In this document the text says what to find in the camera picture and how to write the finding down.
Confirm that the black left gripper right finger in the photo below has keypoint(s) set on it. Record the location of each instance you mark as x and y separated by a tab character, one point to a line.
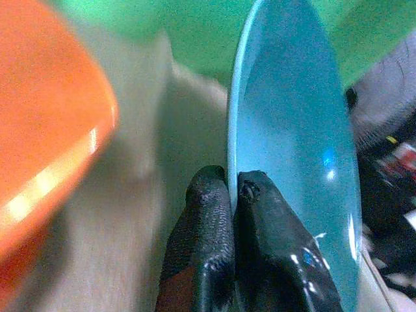
276	253

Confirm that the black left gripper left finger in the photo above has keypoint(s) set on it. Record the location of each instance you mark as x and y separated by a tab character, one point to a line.
203	234

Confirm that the light blue plate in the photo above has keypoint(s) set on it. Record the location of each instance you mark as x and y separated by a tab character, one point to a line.
289	123

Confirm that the orange plastic plate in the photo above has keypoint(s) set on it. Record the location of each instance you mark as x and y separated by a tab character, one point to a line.
42	123

